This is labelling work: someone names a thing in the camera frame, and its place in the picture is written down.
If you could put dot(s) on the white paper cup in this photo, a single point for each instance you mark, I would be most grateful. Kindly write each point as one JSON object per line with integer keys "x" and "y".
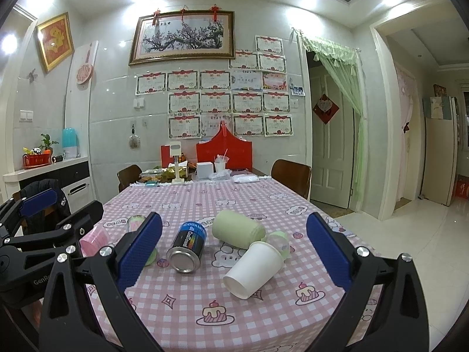
{"x": 256, "y": 267}

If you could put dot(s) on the brown chair left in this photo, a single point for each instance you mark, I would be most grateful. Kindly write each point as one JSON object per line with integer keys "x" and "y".
{"x": 128, "y": 176}

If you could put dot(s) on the white square box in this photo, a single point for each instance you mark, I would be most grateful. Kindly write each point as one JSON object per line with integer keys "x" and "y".
{"x": 204, "y": 170}

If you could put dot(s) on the pale green cup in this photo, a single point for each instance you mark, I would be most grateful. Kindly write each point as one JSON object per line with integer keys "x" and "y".
{"x": 236, "y": 229}

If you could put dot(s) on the pink checked tablecloth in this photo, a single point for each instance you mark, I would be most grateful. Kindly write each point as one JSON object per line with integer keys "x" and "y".
{"x": 195, "y": 311}

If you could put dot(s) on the gold framed red picture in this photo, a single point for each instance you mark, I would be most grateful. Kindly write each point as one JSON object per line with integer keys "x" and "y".
{"x": 54, "y": 40}

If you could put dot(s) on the brown chair right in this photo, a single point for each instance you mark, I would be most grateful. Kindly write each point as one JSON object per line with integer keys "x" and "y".
{"x": 293, "y": 175}

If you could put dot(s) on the brown chair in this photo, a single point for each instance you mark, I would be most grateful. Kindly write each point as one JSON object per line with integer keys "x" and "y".
{"x": 293, "y": 175}
{"x": 128, "y": 176}

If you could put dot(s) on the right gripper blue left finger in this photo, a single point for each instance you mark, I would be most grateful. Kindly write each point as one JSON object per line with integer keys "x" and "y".
{"x": 68, "y": 321}

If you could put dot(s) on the white door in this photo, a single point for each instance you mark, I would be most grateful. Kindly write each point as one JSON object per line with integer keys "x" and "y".
{"x": 333, "y": 144}

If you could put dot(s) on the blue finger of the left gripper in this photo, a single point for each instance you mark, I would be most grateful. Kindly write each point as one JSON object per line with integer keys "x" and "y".
{"x": 38, "y": 202}
{"x": 69, "y": 231}

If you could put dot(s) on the potted green plant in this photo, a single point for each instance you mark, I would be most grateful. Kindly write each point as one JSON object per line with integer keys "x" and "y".
{"x": 47, "y": 144}

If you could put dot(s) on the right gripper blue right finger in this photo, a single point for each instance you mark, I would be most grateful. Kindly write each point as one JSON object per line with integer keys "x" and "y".
{"x": 400, "y": 320}

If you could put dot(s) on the red diamond door decoration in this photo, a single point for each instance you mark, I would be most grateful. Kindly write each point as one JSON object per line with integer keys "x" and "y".
{"x": 325, "y": 109}

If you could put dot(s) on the teal white humidifier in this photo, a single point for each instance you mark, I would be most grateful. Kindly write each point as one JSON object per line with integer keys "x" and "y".
{"x": 70, "y": 143}

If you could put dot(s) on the pink green labelled jar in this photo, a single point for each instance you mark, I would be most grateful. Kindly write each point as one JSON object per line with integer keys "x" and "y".
{"x": 133, "y": 225}

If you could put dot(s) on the green lace curtain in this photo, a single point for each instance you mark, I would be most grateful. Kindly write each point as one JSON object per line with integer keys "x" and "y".
{"x": 342, "y": 64}

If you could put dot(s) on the framed plum blossom painting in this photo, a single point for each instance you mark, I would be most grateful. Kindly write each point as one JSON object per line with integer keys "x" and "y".
{"x": 184, "y": 34}

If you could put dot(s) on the red paper crown box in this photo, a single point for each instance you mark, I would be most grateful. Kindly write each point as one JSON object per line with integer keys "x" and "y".
{"x": 239, "y": 152}

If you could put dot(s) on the white refrigerator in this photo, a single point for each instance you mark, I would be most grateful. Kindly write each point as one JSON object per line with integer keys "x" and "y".
{"x": 441, "y": 146}

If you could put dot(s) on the pink plastic cup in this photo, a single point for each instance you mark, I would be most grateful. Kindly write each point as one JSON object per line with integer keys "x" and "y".
{"x": 93, "y": 241}

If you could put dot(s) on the blue black tin can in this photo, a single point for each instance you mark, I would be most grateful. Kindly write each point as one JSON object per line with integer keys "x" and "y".
{"x": 186, "y": 251}

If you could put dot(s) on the clear green small cup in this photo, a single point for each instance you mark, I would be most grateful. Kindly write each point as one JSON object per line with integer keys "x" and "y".
{"x": 280, "y": 241}

